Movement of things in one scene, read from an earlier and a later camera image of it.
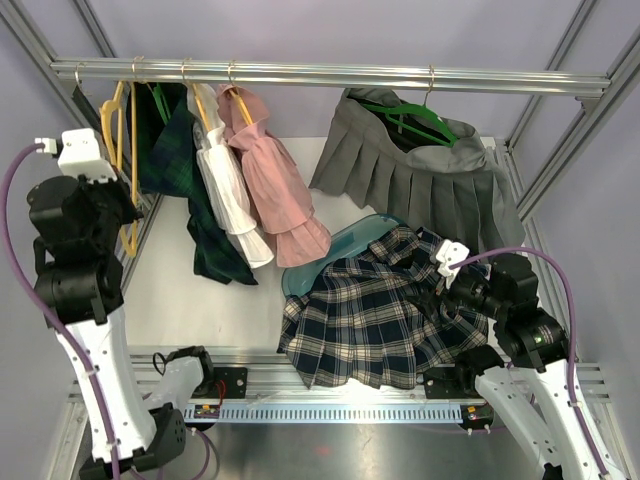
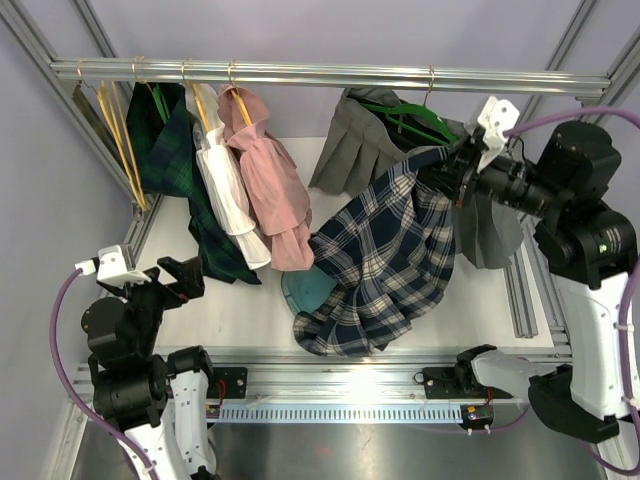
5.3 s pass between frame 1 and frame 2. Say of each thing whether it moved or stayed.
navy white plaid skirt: moved
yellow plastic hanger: moved
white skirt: stayed
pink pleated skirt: stayed
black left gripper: moved
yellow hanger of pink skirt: stayed
